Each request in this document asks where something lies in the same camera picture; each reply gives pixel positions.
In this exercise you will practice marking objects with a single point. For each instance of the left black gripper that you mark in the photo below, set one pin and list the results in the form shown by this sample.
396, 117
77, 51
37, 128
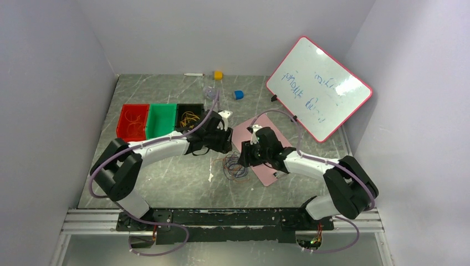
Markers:
225, 146

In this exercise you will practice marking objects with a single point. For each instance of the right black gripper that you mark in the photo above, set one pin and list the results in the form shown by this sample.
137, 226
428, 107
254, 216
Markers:
246, 159

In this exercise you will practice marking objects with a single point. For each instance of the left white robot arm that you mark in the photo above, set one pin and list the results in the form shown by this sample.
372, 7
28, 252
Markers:
117, 169

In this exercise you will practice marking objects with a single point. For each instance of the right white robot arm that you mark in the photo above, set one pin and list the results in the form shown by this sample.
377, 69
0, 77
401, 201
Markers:
350, 189

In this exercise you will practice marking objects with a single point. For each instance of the pink clipboard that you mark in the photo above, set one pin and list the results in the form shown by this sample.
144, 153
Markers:
265, 174

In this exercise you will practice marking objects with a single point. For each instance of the black plastic bin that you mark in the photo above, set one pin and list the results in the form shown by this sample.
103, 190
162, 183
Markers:
188, 114

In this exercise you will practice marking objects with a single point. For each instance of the blue block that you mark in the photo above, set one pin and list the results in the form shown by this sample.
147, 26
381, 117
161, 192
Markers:
238, 94

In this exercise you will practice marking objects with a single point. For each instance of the green plastic bin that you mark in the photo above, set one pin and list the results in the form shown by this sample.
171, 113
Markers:
160, 120

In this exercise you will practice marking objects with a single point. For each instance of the yellow cube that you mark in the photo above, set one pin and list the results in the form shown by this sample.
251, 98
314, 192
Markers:
217, 75

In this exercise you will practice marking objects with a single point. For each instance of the white marker pen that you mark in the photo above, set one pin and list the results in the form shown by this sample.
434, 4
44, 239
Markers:
194, 74

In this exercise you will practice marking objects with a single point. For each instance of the pink framed whiteboard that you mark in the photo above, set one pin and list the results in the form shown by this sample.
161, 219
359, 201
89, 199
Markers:
318, 90

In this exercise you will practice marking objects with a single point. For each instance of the red plastic bin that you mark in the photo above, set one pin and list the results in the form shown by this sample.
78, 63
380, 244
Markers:
132, 122

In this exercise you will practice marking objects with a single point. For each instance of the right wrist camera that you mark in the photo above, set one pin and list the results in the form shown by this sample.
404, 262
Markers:
253, 130

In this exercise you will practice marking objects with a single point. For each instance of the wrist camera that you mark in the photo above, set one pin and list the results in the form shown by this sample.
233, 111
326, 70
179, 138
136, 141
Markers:
225, 115
253, 130

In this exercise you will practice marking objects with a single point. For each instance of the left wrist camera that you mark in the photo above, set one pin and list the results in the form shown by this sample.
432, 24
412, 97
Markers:
225, 115

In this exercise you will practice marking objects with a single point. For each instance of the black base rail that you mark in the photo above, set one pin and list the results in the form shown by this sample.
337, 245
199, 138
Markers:
171, 226

